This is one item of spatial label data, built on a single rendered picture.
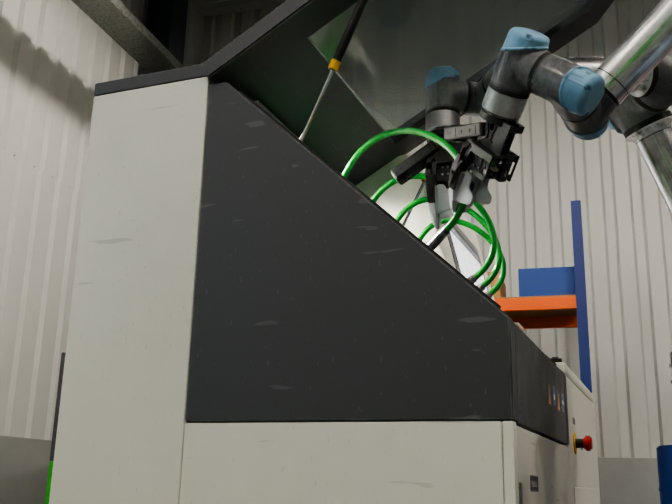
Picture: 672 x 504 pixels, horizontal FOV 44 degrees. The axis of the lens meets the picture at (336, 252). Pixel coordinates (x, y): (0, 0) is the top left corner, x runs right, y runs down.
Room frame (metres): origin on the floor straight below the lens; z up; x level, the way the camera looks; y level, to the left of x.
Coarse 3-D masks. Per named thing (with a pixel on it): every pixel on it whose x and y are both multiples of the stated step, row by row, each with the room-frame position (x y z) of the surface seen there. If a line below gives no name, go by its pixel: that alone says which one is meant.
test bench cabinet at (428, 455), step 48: (192, 432) 1.50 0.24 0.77; (240, 432) 1.47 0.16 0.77; (288, 432) 1.43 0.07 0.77; (336, 432) 1.40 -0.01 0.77; (384, 432) 1.37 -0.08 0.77; (432, 432) 1.34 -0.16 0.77; (480, 432) 1.31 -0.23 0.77; (192, 480) 1.50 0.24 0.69; (240, 480) 1.47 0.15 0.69; (288, 480) 1.43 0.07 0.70; (336, 480) 1.40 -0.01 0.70; (384, 480) 1.37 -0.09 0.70; (432, 480) 1.34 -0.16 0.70; (480, 480) 1.31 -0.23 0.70
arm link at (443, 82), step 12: (432, 72) 1.66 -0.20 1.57; (444, 72) 1.65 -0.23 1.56; (456, 72) 1.67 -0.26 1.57; (432, 84) 1.66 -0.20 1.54; (444, 84) 1.65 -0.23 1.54; (456, 84) 1.66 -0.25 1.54; (432, 96) 1.66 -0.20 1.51; (444, 96) 1.65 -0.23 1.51; (456, 96) 1.66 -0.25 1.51; (432, 108) 1.66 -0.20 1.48; (444, 108) 1.65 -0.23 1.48; (456, 108) 1.66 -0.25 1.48
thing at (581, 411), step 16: (400, 160) 2.09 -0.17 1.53; (384, 176) 2.11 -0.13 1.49; (368, 192) 2.13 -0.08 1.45; (384, 192) 2.11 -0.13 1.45; (400, 192) 2.09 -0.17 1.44; (416, 192) 2.07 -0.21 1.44; (384, 208) 2.11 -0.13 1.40; (400, 208) 2.09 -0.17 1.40; (416, 208) 2.07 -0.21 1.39; (416, 224) 2.07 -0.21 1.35; (448, 256) 2.12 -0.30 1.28; (480, 256) 2.67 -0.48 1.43; (576, 400) 2.12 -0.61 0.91; (576, 416) 2.10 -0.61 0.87; (592, 416) 2.50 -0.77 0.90; (576, 432) 2.08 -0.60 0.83; (592, 432) 2.47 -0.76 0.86; (576, 464) 2.05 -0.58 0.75; (592, 464) 2.42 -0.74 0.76; (576, 480) 2.03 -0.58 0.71; (592, 480) 2.40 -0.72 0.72; (576, 496) 2.00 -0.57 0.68; (592, 496) 2.35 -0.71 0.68
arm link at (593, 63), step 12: (576, 60) 1.59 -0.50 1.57; (588, 60) 1.60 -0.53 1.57; (600, 60) 1.60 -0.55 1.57; (492, 72) 1.58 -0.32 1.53; (660, 72) 1.62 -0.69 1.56; (648, 84) 1.63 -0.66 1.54; (660, 84) 1.64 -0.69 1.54; (636, 96) 1.68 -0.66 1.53; (648, 96) 1.68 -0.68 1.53; (660, 96) 1.68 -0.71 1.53; (660, 108) 1.73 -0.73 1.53
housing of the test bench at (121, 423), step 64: (128, 128) 1.58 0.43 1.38; (192, 128) 1.52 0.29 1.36; (128, 192) 1.57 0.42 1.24; (192, 192) 1.52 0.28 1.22; (128, 256) 1.57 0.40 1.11; (192, 256) 1.51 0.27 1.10; (128, 320) 1.56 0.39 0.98; (64, 384) 1.61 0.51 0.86; (128, 384) 1.56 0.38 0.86; (64, 448) 1.61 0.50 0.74; (128, 448) 1.55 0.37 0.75
